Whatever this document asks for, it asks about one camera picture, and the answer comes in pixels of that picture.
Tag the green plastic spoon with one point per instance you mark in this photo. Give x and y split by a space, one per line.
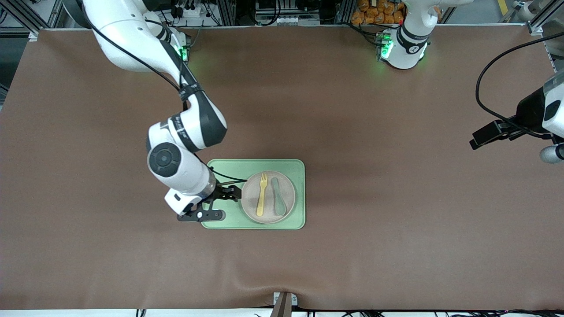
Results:
280 207

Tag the white power strip with plugs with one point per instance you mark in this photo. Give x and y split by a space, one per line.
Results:
196 12

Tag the beige round plate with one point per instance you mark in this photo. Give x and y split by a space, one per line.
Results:
249 198

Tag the pile of orange packets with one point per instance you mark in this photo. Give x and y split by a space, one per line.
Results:
374 15

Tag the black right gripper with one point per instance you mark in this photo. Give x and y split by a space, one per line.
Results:
221 191

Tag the aluminium frame post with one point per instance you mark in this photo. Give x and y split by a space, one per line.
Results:
344 11
227 13
539 24
24 17

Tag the white socket strip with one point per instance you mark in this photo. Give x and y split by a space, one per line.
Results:
286 20

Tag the yellow plastic fork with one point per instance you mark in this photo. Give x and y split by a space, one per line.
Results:
260 204

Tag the light green rectangular tray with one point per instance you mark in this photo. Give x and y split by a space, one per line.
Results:
273 165

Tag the brown bar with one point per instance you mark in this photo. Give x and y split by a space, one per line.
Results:
282 308

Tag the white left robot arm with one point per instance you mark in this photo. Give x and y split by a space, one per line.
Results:
405 53

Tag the brown table mat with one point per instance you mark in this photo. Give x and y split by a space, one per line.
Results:
352 110

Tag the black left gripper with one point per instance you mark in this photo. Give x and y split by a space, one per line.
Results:
527 111

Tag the silver metal clamp bracket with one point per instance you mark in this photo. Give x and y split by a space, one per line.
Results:
294 300

